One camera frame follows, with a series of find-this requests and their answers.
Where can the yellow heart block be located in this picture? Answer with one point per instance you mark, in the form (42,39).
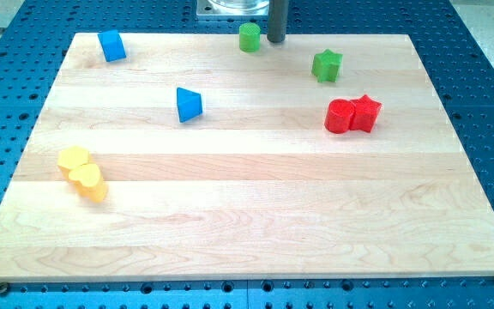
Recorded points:
(89,182)

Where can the green star block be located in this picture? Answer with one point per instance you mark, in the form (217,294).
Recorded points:
(326,66)

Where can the green cylinder block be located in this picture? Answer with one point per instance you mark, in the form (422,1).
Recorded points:
(249,37)

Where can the light wooden board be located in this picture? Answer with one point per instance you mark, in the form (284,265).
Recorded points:
(255,187)

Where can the yellow hexagon block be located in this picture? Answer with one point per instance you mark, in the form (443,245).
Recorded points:
(71,158)

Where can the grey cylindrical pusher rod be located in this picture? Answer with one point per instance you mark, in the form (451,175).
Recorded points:
(277,20)

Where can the blue cube block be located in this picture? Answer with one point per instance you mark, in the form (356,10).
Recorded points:
(112,45)

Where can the red cylinder block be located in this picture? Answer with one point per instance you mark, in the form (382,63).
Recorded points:
(339,116)

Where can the red star block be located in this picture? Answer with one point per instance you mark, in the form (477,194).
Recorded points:
(365,113)

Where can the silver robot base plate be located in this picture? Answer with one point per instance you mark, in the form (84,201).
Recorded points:
(221,8)

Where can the blue triangle block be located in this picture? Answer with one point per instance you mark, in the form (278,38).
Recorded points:
(189,104)

